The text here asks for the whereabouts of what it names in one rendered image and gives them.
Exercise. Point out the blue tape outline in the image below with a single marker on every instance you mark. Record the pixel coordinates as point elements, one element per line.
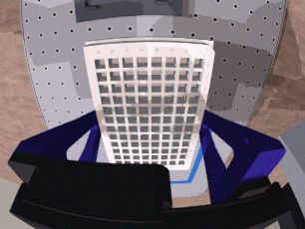
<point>194,169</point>

